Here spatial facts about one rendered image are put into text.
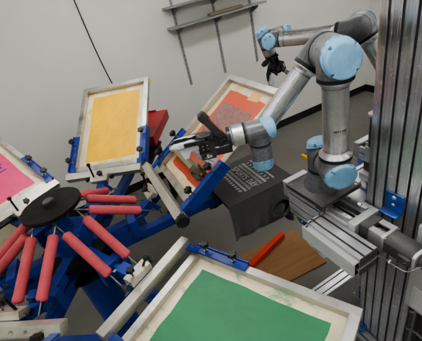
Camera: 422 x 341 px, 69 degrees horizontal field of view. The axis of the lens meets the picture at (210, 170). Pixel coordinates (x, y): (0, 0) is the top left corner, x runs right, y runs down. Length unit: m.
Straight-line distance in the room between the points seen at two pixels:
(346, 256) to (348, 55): 0.70
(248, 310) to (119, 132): 1.65
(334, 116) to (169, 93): 2.94
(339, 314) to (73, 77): 3.17
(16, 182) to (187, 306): 1.62
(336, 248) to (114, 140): 1.78
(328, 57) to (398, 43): 0.25
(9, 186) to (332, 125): 2.17
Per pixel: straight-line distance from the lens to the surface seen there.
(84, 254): 1.65
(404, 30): 1.15
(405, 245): 1.29
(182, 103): 3.93
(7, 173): 2.66
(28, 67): 3.62
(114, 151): 2.43
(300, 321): 1.36
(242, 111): 1.84
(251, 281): 1.48
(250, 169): 2.17
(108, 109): 2.68
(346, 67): 1.02
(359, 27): 1.60
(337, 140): 1.14
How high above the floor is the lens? 2.13
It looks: 32 degrees down
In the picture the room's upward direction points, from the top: 14 degrees counter-clockwise
